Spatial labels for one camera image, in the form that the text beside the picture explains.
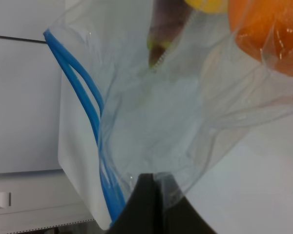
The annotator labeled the clear zip bag blue strip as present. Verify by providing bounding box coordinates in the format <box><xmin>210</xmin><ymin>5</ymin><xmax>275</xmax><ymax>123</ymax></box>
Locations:
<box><xmin>43</xmin><ymin>0</ymin><xmax>293</xmax><ymax>234</ymax></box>

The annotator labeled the yellow pear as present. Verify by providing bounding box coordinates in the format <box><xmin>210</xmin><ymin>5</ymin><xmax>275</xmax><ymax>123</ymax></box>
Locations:
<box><xmin>185</xmin><ymin>0</ymin><xmax>228</xmax><ymax>14</ymax></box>

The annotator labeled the orange fruit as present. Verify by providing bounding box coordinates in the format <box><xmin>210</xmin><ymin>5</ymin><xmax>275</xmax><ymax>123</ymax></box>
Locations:
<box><xmin>228</xmin><ymin>0</ymin><xmax>293</xmax><ymax>77</ymax></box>

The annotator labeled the purple eggplant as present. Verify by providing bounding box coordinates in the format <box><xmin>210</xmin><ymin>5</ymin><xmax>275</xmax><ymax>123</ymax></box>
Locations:
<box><xmin>146</xmin><ymin>0</ymin><xmax>192</xmax><ymax>67</ymax></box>

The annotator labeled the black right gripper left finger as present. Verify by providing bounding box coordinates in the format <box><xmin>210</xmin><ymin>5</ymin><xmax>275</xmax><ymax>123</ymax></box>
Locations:
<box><xmin>107</xmin><ymin>174</ymin><xmax>164</xmax><ymax>234</ymax></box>

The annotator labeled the white cabinet with handle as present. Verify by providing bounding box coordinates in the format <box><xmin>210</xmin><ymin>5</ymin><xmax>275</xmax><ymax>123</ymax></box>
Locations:
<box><xmin>0</xmin><ymin>171</ymin><xmax>94</xmax><ymax>234</ymax></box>

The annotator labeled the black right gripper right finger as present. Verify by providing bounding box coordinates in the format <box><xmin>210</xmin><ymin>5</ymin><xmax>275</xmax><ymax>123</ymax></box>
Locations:
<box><xmin>156</xmin><ymin>174</ymin><xmax>216</xmax><ymax>234</ymax></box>

